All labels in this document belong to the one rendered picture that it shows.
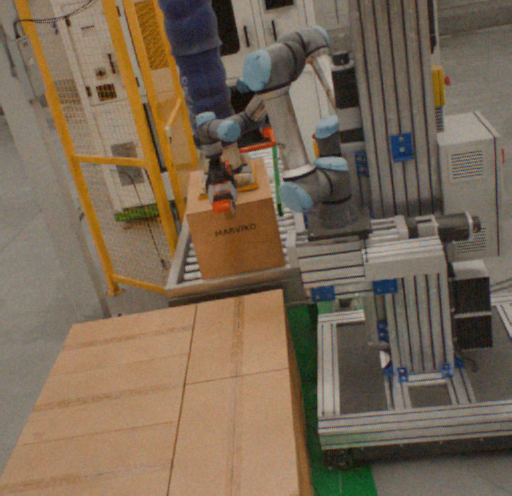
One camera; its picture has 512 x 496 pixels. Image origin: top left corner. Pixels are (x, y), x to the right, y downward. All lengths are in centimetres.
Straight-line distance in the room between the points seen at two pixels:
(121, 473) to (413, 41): 170
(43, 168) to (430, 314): 218
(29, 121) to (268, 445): 222
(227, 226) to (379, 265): 95
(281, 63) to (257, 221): 103
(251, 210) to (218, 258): 28
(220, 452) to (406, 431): 80
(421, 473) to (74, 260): 224
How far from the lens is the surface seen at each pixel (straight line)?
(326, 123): 266
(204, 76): 291
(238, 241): 293
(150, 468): 219
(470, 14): 1161
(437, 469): 275
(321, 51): 283
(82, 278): 390
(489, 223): 247
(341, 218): 222
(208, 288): 300
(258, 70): 202
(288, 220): 359
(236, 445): 216
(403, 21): 227
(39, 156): 366
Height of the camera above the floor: 198
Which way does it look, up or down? 24 degrees down
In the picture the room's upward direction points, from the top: 12 degrees counter-clockwise
